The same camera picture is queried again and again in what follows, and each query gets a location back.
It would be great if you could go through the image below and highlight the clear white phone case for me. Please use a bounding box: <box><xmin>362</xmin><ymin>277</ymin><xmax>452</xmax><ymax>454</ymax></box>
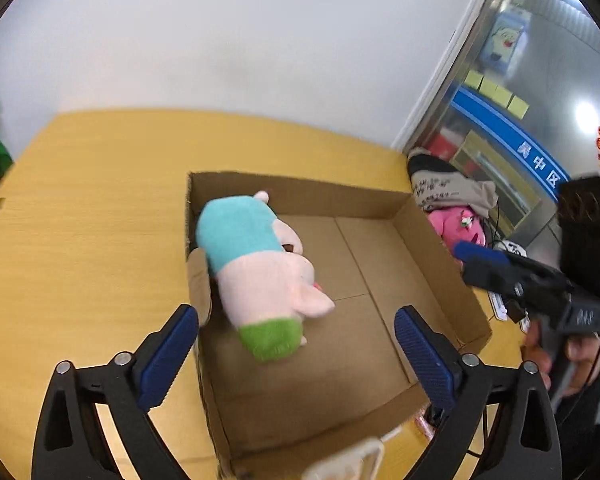
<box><xmin>301</xmin><ymin>438</ymin><xmax>385</xmax><ymax>480</ymax></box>

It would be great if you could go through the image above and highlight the pig plush toy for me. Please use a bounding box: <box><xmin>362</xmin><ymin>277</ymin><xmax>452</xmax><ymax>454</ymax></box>
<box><xmin>195</xmin><ymin>191</ymin><xmax>335</xmax><ymax>362</ymax></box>

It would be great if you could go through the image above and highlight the right hand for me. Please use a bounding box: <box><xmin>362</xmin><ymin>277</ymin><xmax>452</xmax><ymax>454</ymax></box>
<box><xmin>520</xmin><ymin>320</ymin><xmax>600</xmax><ymax>396</ymax></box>

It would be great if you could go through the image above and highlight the pink plush toy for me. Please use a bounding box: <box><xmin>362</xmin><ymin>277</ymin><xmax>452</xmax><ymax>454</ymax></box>
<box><xmin>427</xmin><ymin>206</ymin><xmax>486</xmax><ymax>252</ymax></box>

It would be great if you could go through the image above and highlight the beige folded garment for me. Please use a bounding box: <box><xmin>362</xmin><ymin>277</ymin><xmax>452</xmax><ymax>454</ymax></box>
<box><xmin>406</xmin><ymin>148</ymin><xmax>498</xmax><ymax>218</ymax></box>

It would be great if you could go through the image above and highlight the cardboard box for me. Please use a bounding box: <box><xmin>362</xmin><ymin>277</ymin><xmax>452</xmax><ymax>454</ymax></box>
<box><xmin>186</xmin><ymin>172</ymin><xmax>492</xmax><ymax>479</ymax></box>

